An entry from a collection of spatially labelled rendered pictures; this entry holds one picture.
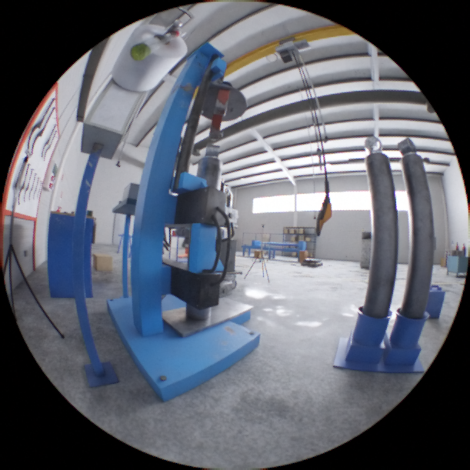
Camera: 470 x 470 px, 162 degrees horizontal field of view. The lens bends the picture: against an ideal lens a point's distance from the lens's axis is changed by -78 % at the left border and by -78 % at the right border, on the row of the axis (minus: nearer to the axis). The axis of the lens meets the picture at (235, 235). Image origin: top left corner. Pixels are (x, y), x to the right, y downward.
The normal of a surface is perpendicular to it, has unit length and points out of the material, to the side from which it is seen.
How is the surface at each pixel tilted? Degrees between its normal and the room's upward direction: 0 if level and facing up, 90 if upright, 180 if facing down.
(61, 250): 90
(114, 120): 90
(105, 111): 90
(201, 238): 90
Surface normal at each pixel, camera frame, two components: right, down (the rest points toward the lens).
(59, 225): 0.78, 0.03
